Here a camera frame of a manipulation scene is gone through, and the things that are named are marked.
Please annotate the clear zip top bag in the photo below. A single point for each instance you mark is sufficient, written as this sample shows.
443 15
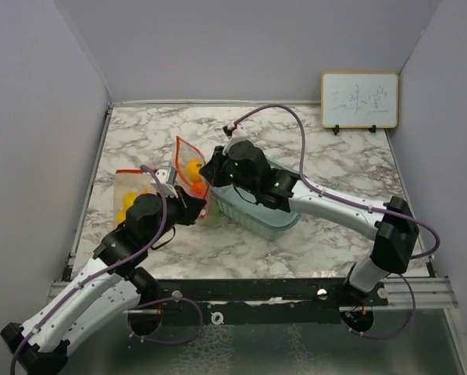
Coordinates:
188 160
125 181

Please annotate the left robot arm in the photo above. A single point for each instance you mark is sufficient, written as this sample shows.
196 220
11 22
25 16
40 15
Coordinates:
110 282

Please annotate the black mounting rail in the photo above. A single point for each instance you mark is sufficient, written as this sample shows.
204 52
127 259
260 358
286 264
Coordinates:
254 301

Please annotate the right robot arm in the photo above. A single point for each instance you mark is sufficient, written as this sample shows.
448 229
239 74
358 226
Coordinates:
388 224

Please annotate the green lime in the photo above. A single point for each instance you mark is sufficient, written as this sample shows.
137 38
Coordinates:
213 215

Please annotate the light blue plastic basket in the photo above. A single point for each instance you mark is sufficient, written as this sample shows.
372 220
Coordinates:
239 205

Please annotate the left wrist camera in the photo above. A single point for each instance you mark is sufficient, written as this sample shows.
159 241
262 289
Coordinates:
164 180

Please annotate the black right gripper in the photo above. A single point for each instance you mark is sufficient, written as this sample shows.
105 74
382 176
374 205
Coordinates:
212 171

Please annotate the orange tomato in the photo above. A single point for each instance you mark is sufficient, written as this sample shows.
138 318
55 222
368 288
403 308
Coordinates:
198 189

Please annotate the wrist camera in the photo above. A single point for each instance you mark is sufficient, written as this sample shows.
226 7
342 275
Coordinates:
234 134
164 180

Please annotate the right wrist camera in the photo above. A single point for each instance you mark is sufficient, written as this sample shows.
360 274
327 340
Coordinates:
234 134

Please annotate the yellow apple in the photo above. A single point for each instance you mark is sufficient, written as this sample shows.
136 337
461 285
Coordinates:
121 217

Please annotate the orange yellow peach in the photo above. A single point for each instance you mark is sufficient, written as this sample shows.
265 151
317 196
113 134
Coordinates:
192 170

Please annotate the yellow lemon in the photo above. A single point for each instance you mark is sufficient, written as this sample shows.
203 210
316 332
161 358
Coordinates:
128 199

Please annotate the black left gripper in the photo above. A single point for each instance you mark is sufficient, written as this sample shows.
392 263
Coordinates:
190 206

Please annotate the small whiteboard with stand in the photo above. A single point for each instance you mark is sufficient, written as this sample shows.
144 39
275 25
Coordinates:
359 100

